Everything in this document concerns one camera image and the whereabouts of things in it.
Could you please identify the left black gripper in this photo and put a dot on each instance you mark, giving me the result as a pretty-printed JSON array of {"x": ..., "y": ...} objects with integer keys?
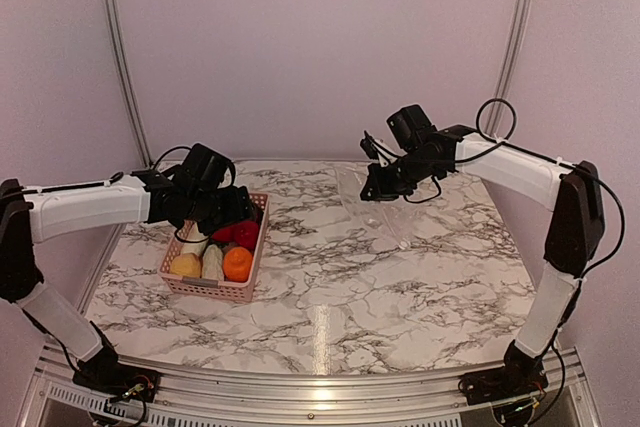
[{"x": 240, "y": 208}]

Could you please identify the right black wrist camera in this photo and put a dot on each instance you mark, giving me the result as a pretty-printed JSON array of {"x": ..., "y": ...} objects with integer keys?
[{"x": 410, "y": 127}]

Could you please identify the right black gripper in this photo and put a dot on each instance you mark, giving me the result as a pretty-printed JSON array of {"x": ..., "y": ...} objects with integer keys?
[{"x": 380, "y": 189}]

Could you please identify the aluminium frame post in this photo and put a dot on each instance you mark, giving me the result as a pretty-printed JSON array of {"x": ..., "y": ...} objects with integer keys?
[
  {"x": 125, "y": 81},
  {"x": 515, "y": 40}
]

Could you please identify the left aluminium frame post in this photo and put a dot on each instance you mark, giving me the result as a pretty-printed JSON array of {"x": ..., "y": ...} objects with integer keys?
[{"x": 125, "y": 81}]

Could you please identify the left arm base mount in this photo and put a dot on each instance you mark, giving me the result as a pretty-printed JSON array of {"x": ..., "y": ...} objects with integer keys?
[{"x": 123, "y": 384}]

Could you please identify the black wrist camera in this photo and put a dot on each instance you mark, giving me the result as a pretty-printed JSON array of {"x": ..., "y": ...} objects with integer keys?
[
  {"x": 203, "y": 169},
  {"x": 410, "y": 127}
]

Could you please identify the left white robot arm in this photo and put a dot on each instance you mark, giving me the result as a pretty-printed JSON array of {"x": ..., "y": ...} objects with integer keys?
[{"x": 37, "y": 215}]

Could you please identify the right aluminium frame post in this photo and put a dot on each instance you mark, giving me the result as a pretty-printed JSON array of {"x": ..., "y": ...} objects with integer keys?
[{"x": 515, "y": 40}]

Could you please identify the front aluminium rail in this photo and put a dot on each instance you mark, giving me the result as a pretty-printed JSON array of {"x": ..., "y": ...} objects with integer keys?
[{"x": 190, "y": 396}]

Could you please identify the clear zip top bag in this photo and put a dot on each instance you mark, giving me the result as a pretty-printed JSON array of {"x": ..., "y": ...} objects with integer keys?
[{"x": 397, "y": 222}]

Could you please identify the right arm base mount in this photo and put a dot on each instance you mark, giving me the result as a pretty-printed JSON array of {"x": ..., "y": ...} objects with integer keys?
[{"x": 497, "y": 384}]

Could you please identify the pink perforated plastic basket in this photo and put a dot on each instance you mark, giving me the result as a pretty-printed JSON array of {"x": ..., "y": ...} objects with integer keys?
[{"x": 224, "y": 289}]

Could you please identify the orange tangerine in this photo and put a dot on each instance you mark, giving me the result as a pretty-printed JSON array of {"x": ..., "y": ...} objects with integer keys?
[{"x": 237, "y": 264}]

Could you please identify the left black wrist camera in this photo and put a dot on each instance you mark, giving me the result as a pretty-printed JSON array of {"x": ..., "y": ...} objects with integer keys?
[{"x": 203, "y": 169}]

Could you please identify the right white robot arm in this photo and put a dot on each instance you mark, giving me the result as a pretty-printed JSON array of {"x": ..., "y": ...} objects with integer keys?
[{"x": 570, "y": 194}]

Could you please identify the red strawberry fruit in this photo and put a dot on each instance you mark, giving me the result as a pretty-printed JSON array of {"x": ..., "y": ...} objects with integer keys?
[{"x": 246, "y": 234}]

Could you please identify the white radish upper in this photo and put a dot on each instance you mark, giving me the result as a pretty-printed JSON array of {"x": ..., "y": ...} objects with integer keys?
[{"x": 195, "y": 242}]

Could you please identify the red apple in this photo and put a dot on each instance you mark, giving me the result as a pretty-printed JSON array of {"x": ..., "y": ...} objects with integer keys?
[{"x": 224, "y": 235}]

